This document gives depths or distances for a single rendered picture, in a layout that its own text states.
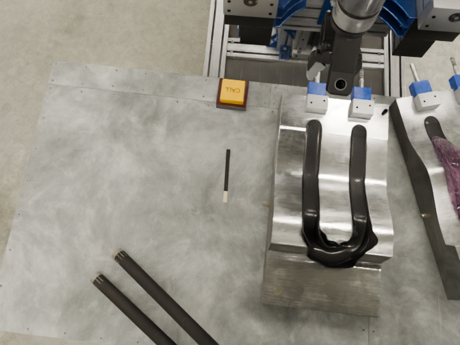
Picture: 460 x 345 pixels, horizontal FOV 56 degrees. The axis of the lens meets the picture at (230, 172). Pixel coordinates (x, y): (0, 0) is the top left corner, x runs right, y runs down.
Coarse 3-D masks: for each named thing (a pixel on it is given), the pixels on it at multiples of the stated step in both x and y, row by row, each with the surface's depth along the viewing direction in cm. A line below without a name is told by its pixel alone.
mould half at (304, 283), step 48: (288, 96) 106; (288, 144) 103; (336, 144) 103; (384, 144) 103; (288, 192) 98; (336, 192) 99; (384, 192) 100; (288, 240) 93; (336, 240) 92; (384, 240) 92; (288, 288) 97; (336, 288) 97
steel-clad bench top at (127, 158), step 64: (64, 64) 118; (64, 128) 113; (128, 128) 113; (192, 128) 113; (256, 128) 114; (64, 192) 109; (128, 192) 109; (192, 192) 109; (256, 192) 109; (64, 256) 104; (192, 256) 105; (256, 256) 105; (0, 320) 100; (64, 320) 101; (128, 320) 101; (256, 320) 101; (320, 320) 101; (384, 320) 101; (448, 320) 101
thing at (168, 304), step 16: (112, 256) 102; (128, 256) 102; (128, 272) 100; (144, 272) 100; (144, 288) 98; (160, 288) 97; (160, 304) 96; (176, 304) 95; (176, 320) 94; (192, 320) 93; (192, 336) 92; (208, 336) 91
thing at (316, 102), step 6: (318, 72) 107; (318, 78) 107; (312, 84) 106; (318, 84) 106; (324, 84) 106; (312, 90) 105; (318, 90) 105; (324, 90) 105; (312, 96) 103; (318, 96) 103; (324, 96) 103; (306, 102) 104; (312, 102) 103; (318, 102) 103; (324, 102) 103; (306, 108) 103; (312, 108) 103; (318, 108) 102; (324, 108) 102; (324, 114) 105
